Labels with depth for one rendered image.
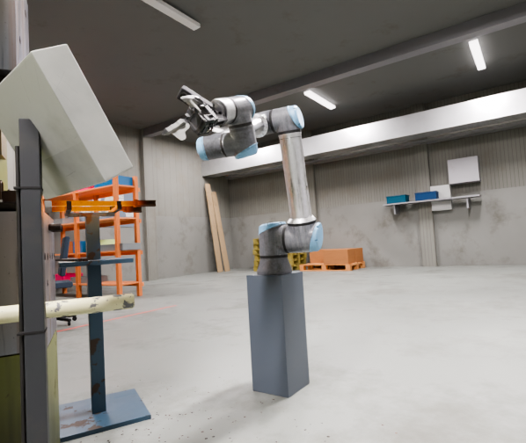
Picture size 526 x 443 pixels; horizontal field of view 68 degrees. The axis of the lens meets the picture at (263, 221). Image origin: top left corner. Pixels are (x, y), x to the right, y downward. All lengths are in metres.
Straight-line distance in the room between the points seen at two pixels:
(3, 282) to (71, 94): 0.73
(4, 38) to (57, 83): 0.70
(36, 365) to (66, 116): 0.54
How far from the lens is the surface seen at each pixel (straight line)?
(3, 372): 1.50
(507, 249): 9.50
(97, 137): 0.92
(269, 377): 2.12
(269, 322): 2.04
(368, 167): 10.19
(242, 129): 1.42
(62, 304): 1.22
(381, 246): 9.98
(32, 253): 1.00
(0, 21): 1.62
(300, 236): 1.97
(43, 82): 0.93
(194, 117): 1.29
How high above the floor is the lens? 0.77
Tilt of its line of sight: 3 degrees up
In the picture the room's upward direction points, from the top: 3 degrees counter-clockwise
